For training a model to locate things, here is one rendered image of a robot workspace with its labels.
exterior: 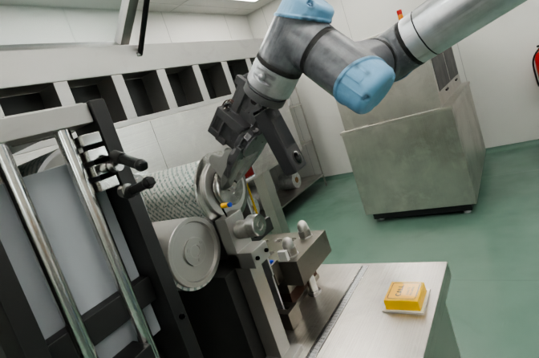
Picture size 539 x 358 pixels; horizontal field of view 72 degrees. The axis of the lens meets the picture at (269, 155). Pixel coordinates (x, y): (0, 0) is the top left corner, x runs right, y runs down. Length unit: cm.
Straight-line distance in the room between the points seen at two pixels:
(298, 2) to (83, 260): 40
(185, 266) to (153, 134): 50
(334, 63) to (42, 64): 69
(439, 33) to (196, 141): 80
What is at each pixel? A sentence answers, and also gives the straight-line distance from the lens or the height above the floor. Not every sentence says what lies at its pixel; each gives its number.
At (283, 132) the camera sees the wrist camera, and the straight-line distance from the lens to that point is 61.
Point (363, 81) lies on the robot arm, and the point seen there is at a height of 136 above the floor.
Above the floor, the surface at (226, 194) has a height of 124.
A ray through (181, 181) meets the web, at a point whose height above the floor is 129.
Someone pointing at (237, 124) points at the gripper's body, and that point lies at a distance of 60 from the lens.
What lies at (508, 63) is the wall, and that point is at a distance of 504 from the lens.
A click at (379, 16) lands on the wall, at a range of 522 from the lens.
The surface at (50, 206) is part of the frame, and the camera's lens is 44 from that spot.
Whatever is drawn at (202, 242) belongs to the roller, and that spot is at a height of 118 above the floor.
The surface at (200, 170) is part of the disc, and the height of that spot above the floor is 130.
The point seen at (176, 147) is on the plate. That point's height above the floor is 135.
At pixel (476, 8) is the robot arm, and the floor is 141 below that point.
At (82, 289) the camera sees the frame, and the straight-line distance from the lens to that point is 46.
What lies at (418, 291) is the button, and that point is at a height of 92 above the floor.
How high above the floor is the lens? 137
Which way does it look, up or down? 7 degrees down
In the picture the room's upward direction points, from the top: 18 degrees counter-clockwise
